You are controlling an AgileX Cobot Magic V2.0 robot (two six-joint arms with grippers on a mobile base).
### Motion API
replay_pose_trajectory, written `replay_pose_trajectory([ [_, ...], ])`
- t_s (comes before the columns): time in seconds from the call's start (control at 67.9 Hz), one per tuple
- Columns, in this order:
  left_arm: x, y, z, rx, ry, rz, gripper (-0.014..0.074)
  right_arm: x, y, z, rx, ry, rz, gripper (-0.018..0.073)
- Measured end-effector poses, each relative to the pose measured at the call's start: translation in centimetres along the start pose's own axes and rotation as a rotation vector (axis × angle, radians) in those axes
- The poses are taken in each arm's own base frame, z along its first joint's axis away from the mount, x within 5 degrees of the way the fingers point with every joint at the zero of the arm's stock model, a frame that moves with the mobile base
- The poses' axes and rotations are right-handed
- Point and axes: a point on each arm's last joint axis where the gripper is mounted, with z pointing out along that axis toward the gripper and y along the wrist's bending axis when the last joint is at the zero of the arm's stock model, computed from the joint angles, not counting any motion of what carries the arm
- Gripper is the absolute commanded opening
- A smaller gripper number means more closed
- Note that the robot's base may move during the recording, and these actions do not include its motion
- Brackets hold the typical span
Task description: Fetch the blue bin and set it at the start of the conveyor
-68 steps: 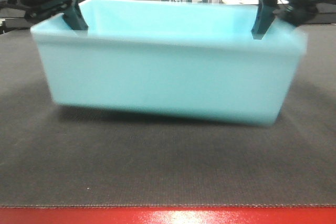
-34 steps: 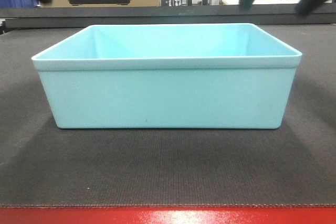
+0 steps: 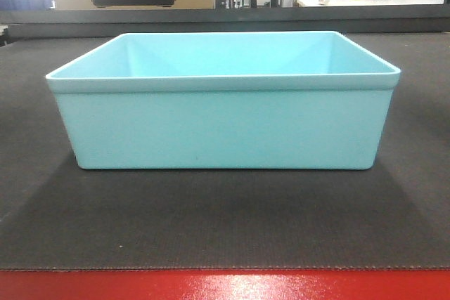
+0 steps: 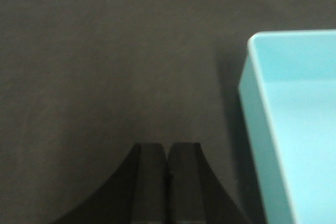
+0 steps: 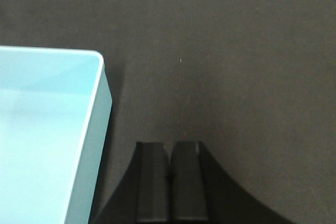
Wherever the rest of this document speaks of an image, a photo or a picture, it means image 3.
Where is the black conveyor back rail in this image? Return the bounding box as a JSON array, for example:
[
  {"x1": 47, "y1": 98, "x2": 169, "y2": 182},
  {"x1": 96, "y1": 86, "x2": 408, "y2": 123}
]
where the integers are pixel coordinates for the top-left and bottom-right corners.
[{"x1": 1, "y1": 4, "x2": 449, "y2": 39}]

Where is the black conveyor belt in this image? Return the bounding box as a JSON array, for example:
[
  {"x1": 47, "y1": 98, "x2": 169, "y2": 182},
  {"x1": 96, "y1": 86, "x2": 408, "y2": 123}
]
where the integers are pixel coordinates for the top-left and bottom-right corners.
[{"x1": 1, "y1": 32, "x2": 449, "y2": 270}]

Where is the red conveyor front edge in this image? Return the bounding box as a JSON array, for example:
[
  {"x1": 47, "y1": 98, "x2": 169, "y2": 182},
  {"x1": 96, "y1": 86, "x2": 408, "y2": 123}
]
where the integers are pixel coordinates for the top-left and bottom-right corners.
[{"x1": 1, "y1": 270, "x2": 449, "y2": 299}]

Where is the white background table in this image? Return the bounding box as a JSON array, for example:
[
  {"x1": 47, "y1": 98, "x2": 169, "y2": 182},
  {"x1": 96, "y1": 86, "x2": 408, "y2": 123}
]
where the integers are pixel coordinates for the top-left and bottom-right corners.
[{"x1": 297, "y1": 0, "x2": 445, "y2": 7}]

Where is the light blue plastic bin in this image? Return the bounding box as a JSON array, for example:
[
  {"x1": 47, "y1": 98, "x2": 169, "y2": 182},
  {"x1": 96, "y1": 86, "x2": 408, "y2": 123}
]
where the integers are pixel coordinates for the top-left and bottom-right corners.
[{"x1": 46, "y1": 31, "x2": 401, "y2": 170}]

